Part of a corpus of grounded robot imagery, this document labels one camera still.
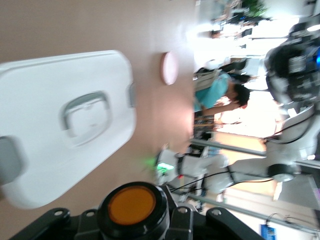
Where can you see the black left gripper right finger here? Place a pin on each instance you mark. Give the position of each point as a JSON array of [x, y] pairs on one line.
[[182, 225]]

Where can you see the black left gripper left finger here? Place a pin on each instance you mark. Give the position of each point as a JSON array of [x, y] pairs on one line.
[[57, 225]]

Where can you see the orange push button switch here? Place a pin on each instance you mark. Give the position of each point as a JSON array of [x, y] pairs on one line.
[[131, 206]]

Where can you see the white lidded box grey latches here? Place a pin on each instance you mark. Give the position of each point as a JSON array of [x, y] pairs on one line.
[[50, 82]]

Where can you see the person in teal shirt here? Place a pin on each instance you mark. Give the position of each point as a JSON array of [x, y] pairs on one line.
[[215, 95]]

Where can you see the white round plate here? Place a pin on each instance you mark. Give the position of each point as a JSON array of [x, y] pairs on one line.
[[170, 67]]

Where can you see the green potted plant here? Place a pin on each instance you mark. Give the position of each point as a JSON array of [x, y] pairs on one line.
[[255, 6]]

